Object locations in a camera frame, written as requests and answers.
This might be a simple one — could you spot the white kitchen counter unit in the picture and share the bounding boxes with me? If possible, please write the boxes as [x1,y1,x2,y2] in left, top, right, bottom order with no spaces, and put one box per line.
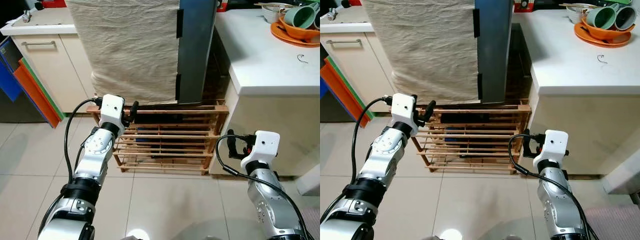
[209,9,321,181]
[510,9,640,177]

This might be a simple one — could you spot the wooden slatted rack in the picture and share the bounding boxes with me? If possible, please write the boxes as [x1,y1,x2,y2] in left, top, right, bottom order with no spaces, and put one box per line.
[412,99,532,175]
[86,99,230,176]

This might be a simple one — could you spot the beige crumpled cloth cover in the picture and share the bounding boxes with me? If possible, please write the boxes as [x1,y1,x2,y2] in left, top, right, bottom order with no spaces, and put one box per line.
[362,0,481,105]
[65,0,181,106]

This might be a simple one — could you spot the cream kitchen cabinet unit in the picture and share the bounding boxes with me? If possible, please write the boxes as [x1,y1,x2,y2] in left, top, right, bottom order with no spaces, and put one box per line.
[320,7,401,108]
[0,7,96,113]

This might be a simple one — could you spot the green flat board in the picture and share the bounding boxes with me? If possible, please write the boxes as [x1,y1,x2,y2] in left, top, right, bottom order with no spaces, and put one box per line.
[324,56,368,121]
[20,57,65,121]

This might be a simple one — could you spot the white furniture piece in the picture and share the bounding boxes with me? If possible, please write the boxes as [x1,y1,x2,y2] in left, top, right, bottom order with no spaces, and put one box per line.
[296,165,321,196]
[602,150,640,196]

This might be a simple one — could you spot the orange flat board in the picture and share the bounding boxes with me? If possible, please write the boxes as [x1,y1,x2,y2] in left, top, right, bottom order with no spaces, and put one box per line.
[14,60,60,128]
[320,62,362,128]

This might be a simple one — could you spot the dark grey appliance front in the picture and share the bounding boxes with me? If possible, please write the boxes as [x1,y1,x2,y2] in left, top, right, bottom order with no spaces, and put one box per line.
[0,90,47,124]
[320,92,351,124]

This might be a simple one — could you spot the pink floor mat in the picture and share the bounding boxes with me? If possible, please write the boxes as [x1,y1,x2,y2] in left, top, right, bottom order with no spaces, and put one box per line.
[585,205,640,240]
[301,207,321,240]

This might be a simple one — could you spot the orange plastic plate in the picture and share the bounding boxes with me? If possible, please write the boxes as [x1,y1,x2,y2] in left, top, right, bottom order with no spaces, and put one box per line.
[574,22,632,49]
[270,20,321,48]

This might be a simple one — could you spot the white bowl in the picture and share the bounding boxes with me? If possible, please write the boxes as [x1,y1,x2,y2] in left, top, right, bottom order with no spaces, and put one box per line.
[566,5,593,24]
[261,5,291,24]

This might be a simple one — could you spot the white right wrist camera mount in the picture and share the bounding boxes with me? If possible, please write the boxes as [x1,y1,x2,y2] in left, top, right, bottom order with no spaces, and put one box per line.
[532,130,569,168]
[241,131,281,171]

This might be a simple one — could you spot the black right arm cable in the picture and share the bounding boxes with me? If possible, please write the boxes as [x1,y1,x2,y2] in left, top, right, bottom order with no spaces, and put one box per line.
[216,132,313,240]
[508,132,598,240]

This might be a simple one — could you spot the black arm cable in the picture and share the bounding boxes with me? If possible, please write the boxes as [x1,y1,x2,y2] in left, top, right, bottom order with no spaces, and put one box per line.
[351,95,393,185]
[63,96,103,186]
[508,132,598,240]
[216,132,313,240]

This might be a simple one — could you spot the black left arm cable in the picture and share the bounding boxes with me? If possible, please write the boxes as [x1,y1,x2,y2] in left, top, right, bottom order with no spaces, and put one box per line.
[351,95,393,185]
[63,96,103,186]

